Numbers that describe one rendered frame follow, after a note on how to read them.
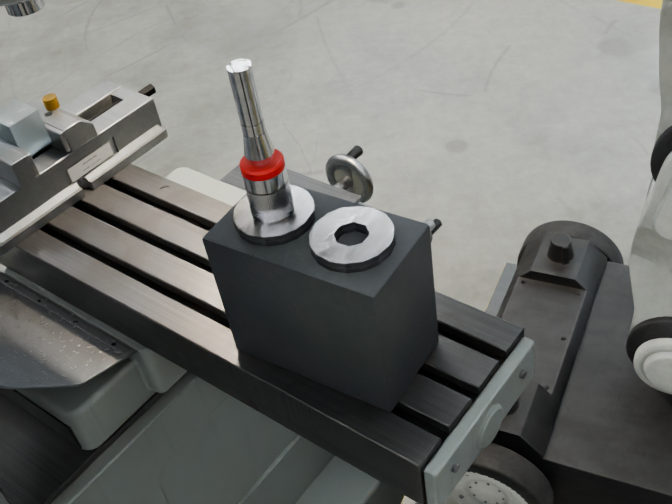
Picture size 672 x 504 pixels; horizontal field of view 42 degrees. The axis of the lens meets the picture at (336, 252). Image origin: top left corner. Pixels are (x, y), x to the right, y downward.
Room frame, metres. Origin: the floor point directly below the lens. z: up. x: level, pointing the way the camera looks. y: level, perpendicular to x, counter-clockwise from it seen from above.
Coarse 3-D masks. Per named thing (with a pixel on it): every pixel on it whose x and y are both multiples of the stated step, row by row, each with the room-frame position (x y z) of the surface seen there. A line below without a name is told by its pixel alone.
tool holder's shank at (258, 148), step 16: (240, 64) 0.74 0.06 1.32; (240, 80) 0.73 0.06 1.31; (240, 96) 0.73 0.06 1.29; (256, 96) 0.74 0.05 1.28; (240, 112) 0.74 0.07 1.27; (256, 112) 0.73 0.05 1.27; (256, 128) 0.73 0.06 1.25; (256, 144) 0.73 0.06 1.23; (272, 144) 0.74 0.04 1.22; (256, 160) 0.73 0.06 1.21
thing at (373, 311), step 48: (240, 240) 0.72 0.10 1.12; (288, 240) 0.70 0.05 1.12; (336, 240) 0.69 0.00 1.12; (384, 240) 0.66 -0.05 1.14; (240, 288) 0.71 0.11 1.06; (288, 288) 0.67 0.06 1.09; (336, 288) 0.62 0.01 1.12; (384, 288) 0.61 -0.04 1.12; (432, 288) 0.68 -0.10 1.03; (240, 336) 0.73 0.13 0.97; (288, 336) 0.68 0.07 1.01; (336, 336) 0.63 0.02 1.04; (384, 336) 0.60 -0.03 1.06; (432, 336) 0.68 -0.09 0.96; (336, 384) 0.64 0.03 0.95; (384, 384) 0.60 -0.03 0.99
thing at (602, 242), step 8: (544, 224) 1.24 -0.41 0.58; (552, 224) 1.23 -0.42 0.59; (560, 224) 1.22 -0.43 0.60; (568, 224) 1.21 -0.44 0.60; (576, 224) 1.21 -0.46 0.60; (584, 224) 1.20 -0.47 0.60; (536, 232) 1.23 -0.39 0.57; (544, 232) 1.21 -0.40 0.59; (552, 232) 1.20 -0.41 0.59; (560, 232) 1.19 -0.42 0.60; (568, 232) 1.19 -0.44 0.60; (576, 232) 1.19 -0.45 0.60; (584, 232) 1.18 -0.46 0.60; (592, 232) 1.18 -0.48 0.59; (600, 232) 1.19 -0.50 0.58; (528, 240) 1.23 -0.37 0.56; (592, 240) 1.17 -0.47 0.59; (600, 240) 1.17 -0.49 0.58; (608, 240) 1.17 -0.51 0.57; (600, 248) 1.15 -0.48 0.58; (608, 248) 1.16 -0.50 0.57; (616, 248) 1.17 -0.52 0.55; (520, 256) 1.23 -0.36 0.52; (608, 256) 1.14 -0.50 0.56; (616, 256) 1.15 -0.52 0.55
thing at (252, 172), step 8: (280, 152) 0.75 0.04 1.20; (240, 160) 0.75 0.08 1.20; (248, 160) 0.75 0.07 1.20; (272, 160) 0.74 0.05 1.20; (280, 160) 0.74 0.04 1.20; (240, 168) 0.74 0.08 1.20; (248, 168) 0.73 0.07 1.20; (256, 168) 0.73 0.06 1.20; (264, 168) 0.73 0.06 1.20; (272, 168) 0.72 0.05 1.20; (280, 168) 0.73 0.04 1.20; (248, 176) 0.73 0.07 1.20; (256, 176) 0.72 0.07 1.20; (264, 176) 0.72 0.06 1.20; (272, 176) 0.72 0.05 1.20
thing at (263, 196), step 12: (264, 180) 0.72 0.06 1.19; (276, 180) 0.72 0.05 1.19; (288, 180) 0.74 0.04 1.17; (252, 192) 0.73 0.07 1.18; (264, 192) 0.72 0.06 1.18; (276, 192) 0.72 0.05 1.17; (288, 192) 0.73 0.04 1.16; (252, 204) 0.73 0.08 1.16; (264, 204) 0.72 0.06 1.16; (276, 204) 0.72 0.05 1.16; (288, 204) 0.73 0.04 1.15; (264, 216) 0.72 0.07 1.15; (276, 216) 0.72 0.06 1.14; (288, 216) 0.73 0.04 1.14
